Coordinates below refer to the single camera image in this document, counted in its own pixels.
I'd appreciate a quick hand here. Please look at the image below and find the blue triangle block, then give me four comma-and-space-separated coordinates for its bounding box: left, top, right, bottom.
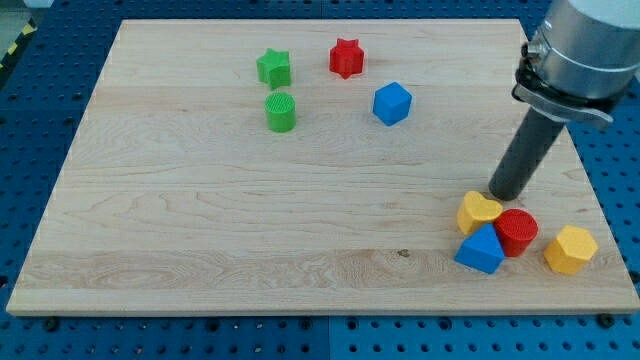
454, 223, 505, 274

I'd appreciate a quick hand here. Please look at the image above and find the blue cube block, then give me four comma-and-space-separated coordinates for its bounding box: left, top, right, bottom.
372, 82, 413, 126

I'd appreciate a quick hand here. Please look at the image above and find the yellow hexagon block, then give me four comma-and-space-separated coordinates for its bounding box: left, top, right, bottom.
543, 225, 599, 275

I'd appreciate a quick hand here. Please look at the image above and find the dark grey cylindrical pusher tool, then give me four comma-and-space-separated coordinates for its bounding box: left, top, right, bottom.
488, 108, 565, 201

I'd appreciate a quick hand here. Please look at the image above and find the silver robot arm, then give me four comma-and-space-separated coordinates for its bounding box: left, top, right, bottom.
512, 0, 639, 130

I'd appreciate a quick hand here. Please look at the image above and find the green star block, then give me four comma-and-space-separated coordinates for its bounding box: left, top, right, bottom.
256, 48, 291, 90

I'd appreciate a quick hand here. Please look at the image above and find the red cylinder block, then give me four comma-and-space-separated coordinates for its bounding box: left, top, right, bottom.
493, 209, 539, 257

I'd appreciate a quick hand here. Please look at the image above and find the green cylinder block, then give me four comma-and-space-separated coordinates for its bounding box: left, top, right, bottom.
264, 92, 296, 133

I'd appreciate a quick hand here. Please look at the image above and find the light wooden board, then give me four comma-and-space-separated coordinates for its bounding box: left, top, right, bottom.
7, 19, 639, 317

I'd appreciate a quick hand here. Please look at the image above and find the red star block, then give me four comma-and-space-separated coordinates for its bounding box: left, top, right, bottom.
329, 38, 365, 79

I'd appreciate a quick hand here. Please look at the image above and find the yellow heart block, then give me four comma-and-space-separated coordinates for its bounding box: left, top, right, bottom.
456, 191, 503, 235

